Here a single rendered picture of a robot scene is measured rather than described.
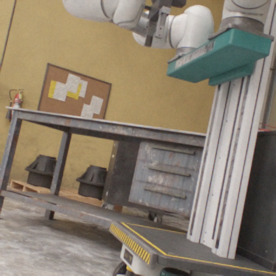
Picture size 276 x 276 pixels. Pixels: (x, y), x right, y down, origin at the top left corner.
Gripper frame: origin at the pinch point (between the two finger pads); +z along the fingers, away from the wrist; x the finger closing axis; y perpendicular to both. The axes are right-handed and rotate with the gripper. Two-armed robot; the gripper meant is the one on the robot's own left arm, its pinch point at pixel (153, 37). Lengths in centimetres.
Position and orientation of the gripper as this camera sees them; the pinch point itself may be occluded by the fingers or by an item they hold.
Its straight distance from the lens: 166.1
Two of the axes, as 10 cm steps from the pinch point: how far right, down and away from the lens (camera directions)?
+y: -9.5, -2.2, -2.4
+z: -2.0, 9.8, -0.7
